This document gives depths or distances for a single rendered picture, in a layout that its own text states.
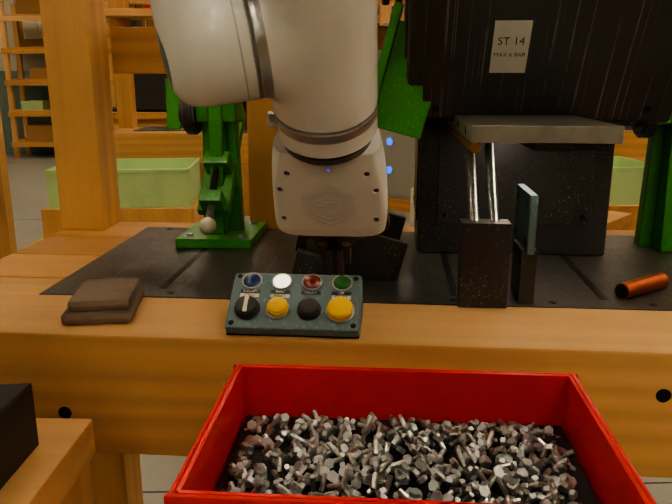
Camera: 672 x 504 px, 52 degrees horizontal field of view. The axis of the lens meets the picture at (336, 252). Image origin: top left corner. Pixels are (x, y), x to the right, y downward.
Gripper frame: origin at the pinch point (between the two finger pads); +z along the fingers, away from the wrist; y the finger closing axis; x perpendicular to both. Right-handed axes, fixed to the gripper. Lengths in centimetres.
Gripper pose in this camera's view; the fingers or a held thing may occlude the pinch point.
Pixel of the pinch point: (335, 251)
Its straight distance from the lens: 68.8
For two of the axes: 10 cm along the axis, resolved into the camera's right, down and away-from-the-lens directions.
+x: 0.7, -7.6, 6.5
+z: 0.5, 6.5, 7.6
